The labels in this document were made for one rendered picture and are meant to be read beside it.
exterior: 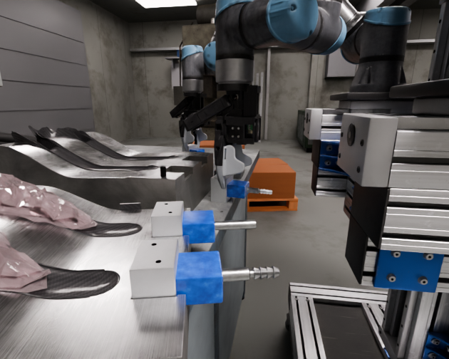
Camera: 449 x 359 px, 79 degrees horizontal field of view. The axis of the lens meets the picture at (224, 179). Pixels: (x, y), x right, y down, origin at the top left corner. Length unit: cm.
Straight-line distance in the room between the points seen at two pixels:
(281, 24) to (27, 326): 46
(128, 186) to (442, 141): 45
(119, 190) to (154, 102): 833
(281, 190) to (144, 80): 690
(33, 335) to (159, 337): 9
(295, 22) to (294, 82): 770
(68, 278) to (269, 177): 240
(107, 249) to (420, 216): 39
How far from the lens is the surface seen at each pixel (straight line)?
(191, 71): 102
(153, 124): 886
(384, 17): 95
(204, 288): 25
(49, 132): 76
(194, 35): 407
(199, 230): 34
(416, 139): 41
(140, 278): 24
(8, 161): 65
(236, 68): 55
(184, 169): 55
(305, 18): 50
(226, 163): 56
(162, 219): 34
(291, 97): 815
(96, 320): 25
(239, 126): 56
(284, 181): 266
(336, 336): 120
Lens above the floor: 101
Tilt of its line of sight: 16 degrees down
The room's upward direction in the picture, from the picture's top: straight up
